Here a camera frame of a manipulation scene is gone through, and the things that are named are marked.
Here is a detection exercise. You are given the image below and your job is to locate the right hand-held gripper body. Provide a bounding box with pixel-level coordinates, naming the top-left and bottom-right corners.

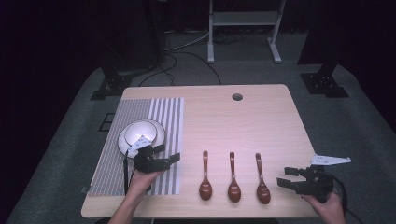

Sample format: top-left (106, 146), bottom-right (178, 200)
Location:
top-left (298, 154), bottom-right (352, 203)

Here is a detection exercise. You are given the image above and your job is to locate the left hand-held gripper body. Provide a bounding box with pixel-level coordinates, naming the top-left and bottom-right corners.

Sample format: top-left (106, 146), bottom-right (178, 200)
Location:
top-left (127, 134), bottom-right (165, 175)

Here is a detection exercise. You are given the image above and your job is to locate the person's left hand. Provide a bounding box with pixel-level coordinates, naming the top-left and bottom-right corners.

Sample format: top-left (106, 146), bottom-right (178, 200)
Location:
top-left (127, 169), bottom-right (166, 201)

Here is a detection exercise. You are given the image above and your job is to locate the person's right hand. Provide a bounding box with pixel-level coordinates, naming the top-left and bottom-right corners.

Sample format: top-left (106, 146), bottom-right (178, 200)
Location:
top-left (303, 191), bottom-right (347, 224)

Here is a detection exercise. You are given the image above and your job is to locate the white bowl with dark rim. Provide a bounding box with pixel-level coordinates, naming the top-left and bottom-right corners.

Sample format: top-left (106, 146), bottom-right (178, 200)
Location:
top-left (123, 120), bottom-right (159, 147)

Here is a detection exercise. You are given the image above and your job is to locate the brown spoon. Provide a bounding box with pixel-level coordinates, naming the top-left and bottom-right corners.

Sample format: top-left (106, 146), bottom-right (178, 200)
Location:
top-left (254, 152), bottom-right (272, 205)
top-left (198, 150), bottom-right (214, 202)
top-left (227, 151), bottom-right (243, 203)

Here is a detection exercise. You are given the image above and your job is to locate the striped grey placemat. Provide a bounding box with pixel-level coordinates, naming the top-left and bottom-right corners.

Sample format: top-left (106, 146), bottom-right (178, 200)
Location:
top-left (87, 97), bottom-right (185, 197)

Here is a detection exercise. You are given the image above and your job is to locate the black stand base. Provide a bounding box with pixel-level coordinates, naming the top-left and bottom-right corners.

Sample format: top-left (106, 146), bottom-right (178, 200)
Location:
top-left (299, 63), bottom-right (350, 99)
top-left (90, 65), bottom-right (135, 102)

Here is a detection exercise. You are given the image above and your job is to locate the white metal stand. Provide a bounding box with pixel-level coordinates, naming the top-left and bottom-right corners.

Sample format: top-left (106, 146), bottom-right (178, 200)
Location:
top-left (206, 0), bottom-right (287, 65)

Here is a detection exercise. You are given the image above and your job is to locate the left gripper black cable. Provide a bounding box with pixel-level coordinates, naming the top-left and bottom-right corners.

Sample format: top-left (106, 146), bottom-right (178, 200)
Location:
top-left (123, 149), bottom-right (130, 195)

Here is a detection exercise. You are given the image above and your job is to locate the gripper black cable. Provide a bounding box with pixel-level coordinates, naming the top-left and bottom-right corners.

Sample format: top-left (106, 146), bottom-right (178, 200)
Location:
top-left (123, 149), bottom-right (130, 195)
top-left (330, 174), bottom-right (367, 224)

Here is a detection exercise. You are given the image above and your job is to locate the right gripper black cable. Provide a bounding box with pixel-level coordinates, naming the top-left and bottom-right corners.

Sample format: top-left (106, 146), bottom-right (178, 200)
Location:
top-left (330, 174), bottom-right (367, 224)

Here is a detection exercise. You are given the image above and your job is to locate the black floor frame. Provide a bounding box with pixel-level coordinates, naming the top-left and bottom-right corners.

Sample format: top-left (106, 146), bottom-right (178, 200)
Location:
top-left (98, 112), bottom-right (117, 133)

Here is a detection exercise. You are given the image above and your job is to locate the black floor cable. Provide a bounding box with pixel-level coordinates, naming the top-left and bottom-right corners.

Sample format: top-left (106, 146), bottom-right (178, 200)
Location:
top-left (137, 50), bottom-right (223, 88)

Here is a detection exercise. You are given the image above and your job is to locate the white floor cable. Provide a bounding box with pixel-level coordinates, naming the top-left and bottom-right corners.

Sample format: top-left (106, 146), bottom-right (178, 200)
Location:
top-left (163, 30), bottom-right (210, 52)

